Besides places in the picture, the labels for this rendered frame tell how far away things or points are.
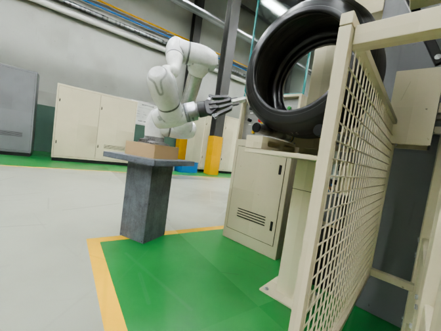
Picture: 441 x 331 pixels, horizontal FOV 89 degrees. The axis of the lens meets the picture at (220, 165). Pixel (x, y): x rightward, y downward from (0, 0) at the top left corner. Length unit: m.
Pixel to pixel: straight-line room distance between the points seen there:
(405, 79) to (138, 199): 1.69
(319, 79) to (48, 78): 8.22
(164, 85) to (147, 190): 0.99
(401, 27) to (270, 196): 1.53
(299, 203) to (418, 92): 0.70
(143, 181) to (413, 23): 1.65
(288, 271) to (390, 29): 1.25
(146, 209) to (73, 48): 7.74
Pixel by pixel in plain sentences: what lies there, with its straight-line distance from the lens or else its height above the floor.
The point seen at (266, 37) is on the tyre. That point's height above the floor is 1.30.
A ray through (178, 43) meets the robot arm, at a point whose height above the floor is 1.36.
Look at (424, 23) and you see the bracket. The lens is 0.42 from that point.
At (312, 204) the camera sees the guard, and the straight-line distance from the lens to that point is 0.38.
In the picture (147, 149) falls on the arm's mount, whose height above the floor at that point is 0.71.
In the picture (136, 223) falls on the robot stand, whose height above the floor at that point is 0.14.
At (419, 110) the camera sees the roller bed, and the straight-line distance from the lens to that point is 1.19.
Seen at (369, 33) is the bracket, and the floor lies 0.97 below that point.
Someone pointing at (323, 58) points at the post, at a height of 1.34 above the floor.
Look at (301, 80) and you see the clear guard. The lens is 1.88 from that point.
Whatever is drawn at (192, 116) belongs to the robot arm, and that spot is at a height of 0.91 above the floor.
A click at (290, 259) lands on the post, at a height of 0.22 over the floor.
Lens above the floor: 0.77
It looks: 4 degrees down
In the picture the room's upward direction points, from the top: 8 degrees clockwise
